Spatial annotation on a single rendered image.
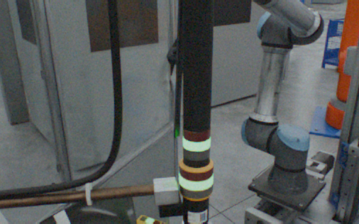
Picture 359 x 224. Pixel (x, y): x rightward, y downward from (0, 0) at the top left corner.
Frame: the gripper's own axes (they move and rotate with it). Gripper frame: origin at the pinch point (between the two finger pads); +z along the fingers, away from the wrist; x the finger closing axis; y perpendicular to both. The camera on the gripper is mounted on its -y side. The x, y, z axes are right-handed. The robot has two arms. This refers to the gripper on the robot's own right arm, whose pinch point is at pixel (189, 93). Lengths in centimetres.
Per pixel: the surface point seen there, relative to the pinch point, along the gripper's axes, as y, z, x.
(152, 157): 51, 59, 46
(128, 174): 28, 57, 46
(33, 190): -62, -8, -9
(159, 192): -55, -7, -22
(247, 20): 396, 28, 96
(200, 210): -52, -4, -26
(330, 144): 300, 148, -36
